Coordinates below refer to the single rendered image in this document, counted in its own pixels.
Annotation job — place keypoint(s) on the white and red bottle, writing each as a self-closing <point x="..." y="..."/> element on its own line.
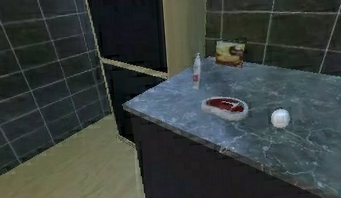
<point x="196" y="72"/>

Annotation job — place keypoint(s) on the red raw steak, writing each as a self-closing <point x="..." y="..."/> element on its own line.
<point x="225" y="107"/>

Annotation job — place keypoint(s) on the yellow and brown food box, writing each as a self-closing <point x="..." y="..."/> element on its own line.
<point x="230" y="53"/>

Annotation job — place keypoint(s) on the dark cabinet with marble top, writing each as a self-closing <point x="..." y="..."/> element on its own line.
<point x="241" y="142"/>

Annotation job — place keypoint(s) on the white ball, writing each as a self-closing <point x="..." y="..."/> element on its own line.
<point x="280" y="118"/>

